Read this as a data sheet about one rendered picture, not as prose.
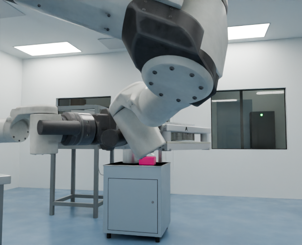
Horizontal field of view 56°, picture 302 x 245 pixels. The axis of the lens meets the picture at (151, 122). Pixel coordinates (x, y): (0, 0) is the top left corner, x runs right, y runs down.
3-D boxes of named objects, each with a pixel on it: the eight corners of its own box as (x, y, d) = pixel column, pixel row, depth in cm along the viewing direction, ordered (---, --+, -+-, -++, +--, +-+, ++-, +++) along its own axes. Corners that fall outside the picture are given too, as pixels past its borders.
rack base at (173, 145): (153, 148, 108) (153, 141, 108) (211, 148, 93) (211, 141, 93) (104, 148, 89) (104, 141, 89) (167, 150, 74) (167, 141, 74)
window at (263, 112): (210, 149, 548) (209, 90, 556) (210, 149, 549) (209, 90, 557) (288, 150, 516) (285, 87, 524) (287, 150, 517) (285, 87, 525)
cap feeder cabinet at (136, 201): (101, 239, 291) (102, 165, 296) (120, 223, 346) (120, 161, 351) (161, 244, 276) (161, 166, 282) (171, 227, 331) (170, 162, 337)
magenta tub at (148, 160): (138, 165, 290) (138, 156, 291) (141, 164, 302) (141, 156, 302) (153, 165, 286) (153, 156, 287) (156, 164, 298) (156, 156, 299)
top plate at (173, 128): (153, 134, 109) (153, 129, 109) (210, 133, 93) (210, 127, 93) (104, 132, 90) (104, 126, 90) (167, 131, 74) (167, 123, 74)
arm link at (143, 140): (148, 98, 64) (140, 90, 53) (173, 139, 63) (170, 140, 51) (107, 125, 65) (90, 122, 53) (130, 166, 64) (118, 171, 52)
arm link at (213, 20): (181, 90, 50) (260, 18, 33) (168, 141, 45) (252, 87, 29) (126, 63, 47) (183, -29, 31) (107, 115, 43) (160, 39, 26)
